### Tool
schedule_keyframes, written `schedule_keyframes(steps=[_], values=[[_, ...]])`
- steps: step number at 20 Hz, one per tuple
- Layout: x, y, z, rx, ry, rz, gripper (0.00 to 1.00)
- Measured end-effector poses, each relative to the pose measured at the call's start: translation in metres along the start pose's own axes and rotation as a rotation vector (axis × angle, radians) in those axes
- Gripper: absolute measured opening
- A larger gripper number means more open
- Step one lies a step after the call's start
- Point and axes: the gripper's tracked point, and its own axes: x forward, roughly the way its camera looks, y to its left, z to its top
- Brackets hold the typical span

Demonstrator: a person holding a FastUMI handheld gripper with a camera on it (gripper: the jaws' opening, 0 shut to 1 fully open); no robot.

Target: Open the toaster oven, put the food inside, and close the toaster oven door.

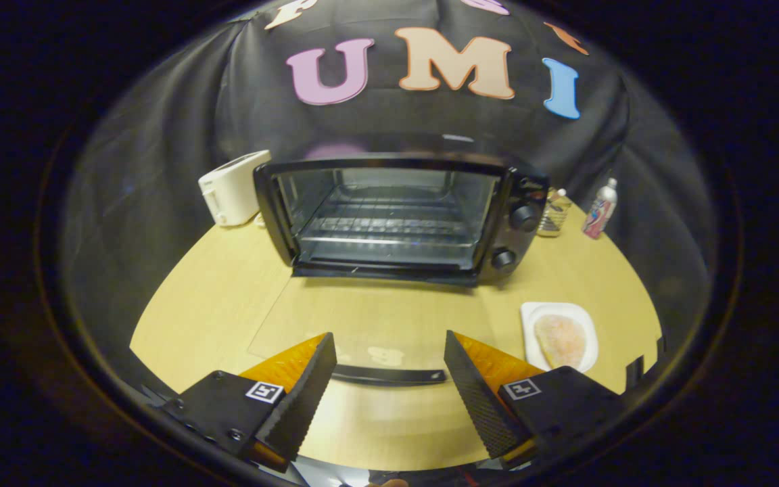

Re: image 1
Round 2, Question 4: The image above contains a black toaster oven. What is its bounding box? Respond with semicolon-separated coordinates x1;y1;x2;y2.
247;154;551;387

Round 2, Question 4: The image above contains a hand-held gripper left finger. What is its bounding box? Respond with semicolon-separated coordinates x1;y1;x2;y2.
160;331;338;474

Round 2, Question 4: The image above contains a pale pink bread slice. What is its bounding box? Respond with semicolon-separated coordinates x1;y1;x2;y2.
534;314;589;370

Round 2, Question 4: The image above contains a white pop-up toaster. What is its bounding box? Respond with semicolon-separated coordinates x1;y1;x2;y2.
198;149;273;227

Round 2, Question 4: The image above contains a silver pink spray bottle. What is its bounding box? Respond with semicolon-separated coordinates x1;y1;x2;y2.
582;177;619;240

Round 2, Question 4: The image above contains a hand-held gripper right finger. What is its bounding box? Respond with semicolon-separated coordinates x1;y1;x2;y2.
444;330;627;469

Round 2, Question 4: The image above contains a clear plastic bottle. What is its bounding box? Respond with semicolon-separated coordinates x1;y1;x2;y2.
537;188;573;238

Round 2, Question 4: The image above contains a black backdrop cloth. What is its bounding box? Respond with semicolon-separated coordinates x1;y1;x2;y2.
58;0;715;407

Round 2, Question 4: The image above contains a white square plate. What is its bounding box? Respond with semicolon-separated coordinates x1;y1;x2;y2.
520;302;599;374

